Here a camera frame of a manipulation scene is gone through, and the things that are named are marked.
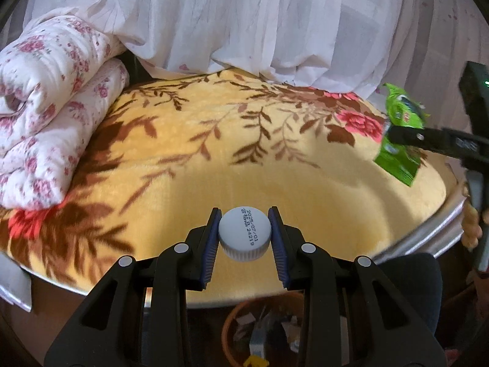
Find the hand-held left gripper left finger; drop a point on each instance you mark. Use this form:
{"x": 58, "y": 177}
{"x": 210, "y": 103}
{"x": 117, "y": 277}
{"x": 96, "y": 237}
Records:
{"x": 212, "y": 252}

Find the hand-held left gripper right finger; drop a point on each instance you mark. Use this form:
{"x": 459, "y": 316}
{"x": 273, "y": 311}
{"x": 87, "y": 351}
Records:
{"x": 277, "y": 248}

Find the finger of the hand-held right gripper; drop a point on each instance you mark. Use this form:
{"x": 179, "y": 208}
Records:
{"x": 416, "y": 137}

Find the bright green snack packet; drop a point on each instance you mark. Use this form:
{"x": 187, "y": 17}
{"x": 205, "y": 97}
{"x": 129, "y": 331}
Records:
{"x": 401, "y": 111}

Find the white bottle cap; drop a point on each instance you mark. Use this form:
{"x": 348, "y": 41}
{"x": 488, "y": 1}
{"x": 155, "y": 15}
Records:
{"x": 244, "y": 233}

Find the orange waste bin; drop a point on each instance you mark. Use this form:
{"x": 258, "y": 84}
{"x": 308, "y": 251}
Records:
{"x": 229, "y": 328}

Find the blue white cookie box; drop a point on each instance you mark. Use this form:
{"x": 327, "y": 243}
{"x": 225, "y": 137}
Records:
{"x": 259, "y": 340}

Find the person's right hand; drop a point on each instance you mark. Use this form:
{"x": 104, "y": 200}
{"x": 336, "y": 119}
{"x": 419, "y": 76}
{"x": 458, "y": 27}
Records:
{"x": 472, "y": 229}

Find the pink flowered curtain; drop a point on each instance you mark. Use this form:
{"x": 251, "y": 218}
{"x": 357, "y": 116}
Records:
{"x": 439, "y": 26}

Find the yellow floral fleece blanket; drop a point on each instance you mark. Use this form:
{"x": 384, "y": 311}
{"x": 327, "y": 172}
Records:
{"x": 191, "y": 160}

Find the yellow plastic item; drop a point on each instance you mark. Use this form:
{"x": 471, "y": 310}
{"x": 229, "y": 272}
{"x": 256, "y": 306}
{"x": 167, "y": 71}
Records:
{"x": 255, "y": 362}

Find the blue chair cushion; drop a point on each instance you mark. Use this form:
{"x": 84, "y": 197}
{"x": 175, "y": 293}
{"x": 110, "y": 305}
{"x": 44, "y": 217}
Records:
{"x": 412, "y": 286}

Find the white flat panel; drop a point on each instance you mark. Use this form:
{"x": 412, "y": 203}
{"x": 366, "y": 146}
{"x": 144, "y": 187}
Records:
{"x": 13, "y": 283}

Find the pink floral white quilt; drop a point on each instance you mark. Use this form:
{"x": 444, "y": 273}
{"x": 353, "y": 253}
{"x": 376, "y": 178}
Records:
{"x": 49, "y": 103}

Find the white sheer curtain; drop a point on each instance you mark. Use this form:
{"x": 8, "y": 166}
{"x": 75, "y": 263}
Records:
{"x": 229, "y": 19}

